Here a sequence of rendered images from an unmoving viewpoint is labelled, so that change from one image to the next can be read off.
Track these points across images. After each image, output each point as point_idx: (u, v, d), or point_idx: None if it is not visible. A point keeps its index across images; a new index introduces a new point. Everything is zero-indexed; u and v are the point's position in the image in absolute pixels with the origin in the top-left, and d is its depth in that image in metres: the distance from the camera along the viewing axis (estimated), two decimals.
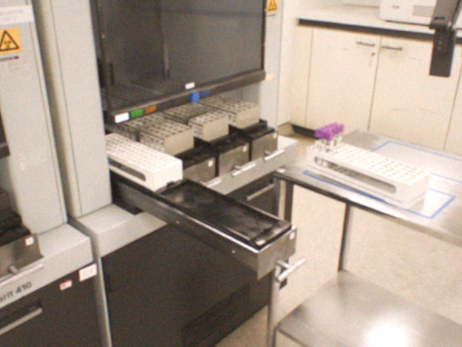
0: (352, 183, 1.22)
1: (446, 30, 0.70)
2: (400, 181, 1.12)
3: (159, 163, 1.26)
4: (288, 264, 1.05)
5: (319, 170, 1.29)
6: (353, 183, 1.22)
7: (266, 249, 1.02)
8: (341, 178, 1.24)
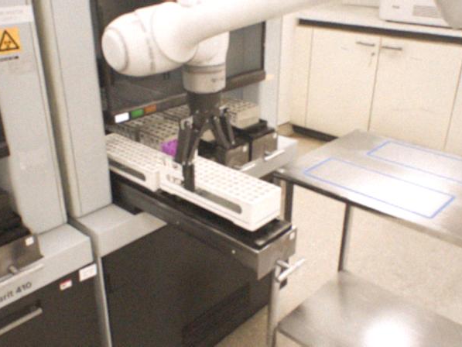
0: (203, 203, 1.10)
1: (185, 166, 1.07)
2: (244, 200, 1.01)
3: (159, 163, 1.26)
4: (288, 264, 1.05)
5: (172, 188, 1.17)
6: (203, 203, 1.10)
7: (266, 249, 1.02)
8: (193, 197, 1.12)
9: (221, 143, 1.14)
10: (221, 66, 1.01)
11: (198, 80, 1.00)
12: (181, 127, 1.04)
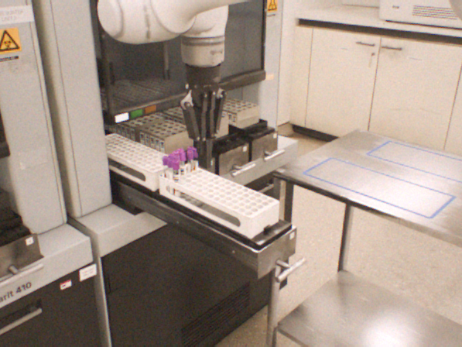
0: (202, 214, 1.12)
1: (200, 141, 1.09)
2: (243, 214, 1.02)
3: (159, 163, 1.26)
4: (288, 264, 1.05)
5: (172, 200, 1.18)
6: (203, 214, 1.11)
7: (266, 249, 1.02)
8: (192, 209, 1.14)
9: (207, 128, 1.10)
10: (220, 39, 0.99)
11: (196, 53, 0.98)
12: (183, 108, 1.03)
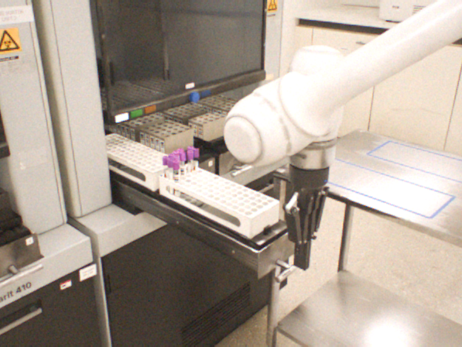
0: (202, 214, 1.12)
1: None
2: (243, 214, 1.02)
3: (159, 163, 1.26)
4: (288, 264, 1.05)
5: (172, 200, 1.18)
6: (203, 214, 1.11)
7: (266, 249, 1.02)
8: (192, 209, 1.14)
9: None
10: None
11: None
12: (323, 193, 0.99)
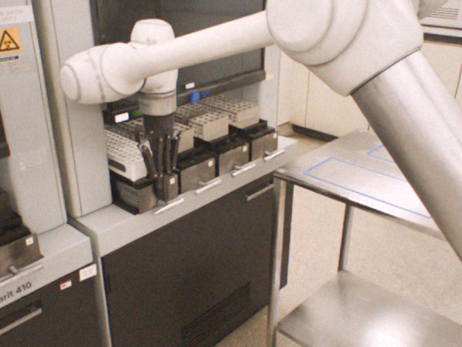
0: None
1: (165, 170, 1.28)
2: (127, 161, 1.27)
3: None
4: (166, 203, 1.30)
5: None
6: None
7: (145, 189, 1.26)
8: None
9: (158, 166, 1.26)
10: None
11: None
12: (178, 139, 1.27)
